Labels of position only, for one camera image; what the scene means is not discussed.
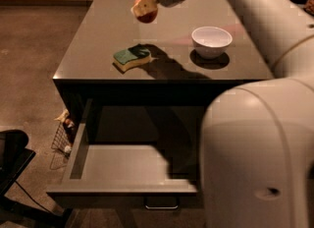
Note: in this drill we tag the red apple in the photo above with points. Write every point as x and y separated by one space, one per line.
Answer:
148 19

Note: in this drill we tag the dark counter cabinet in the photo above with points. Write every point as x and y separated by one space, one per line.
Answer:
175 76

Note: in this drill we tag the metal drawer handle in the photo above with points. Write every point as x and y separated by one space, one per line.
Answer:
161 203

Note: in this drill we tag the wire basket with items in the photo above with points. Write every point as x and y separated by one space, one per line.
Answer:
63 141

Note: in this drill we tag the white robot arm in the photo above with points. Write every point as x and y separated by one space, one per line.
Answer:
256 147

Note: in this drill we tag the green and yellow sponge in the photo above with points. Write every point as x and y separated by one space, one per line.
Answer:
132 57

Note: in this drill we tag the open grey top drawer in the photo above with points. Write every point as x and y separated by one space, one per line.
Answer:
123 154

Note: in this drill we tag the white ceramic bowl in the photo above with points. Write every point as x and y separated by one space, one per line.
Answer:
211 42

